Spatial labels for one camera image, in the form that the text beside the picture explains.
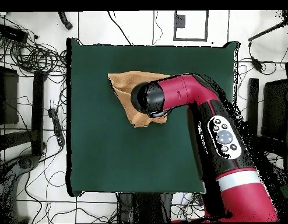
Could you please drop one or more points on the yellow terry towel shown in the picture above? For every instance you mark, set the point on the yellow terry towel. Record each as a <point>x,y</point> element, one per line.
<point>125,81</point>

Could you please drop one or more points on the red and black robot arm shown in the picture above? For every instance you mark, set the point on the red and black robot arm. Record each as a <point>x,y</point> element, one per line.
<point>193,93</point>

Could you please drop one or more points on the dark green tablecloth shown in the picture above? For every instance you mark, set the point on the dark green tablecloth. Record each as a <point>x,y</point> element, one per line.
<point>99,151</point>

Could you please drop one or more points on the long black power strip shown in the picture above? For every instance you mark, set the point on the long black power strip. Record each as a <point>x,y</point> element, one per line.
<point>56,126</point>

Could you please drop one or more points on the black stand bar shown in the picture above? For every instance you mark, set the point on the black stand bar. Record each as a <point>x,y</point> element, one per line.
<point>253,98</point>
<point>38,112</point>

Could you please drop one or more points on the small grey box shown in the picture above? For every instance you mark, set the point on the small grey box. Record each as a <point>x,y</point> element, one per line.
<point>180,21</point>

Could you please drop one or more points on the grey caster foot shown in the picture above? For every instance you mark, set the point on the grey caster foot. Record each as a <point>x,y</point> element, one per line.
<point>25,163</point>

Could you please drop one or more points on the black power adapter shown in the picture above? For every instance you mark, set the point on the black power adapter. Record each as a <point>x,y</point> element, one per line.
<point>256,63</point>

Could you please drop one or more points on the dark rectangular panel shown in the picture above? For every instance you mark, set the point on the dark rectangular panel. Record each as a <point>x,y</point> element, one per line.
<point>8,98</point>
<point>274,109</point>

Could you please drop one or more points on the black pole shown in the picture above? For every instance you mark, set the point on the black pole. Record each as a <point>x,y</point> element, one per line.
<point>265,32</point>

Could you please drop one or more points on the black electronics box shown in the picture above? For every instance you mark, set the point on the black electronics box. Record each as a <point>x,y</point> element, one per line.
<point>12,33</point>

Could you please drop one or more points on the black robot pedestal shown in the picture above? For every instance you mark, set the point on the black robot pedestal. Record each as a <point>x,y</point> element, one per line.
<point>144,207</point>

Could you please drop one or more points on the grey square frame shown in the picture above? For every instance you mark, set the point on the grey square frame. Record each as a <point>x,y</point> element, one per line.
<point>174,35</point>

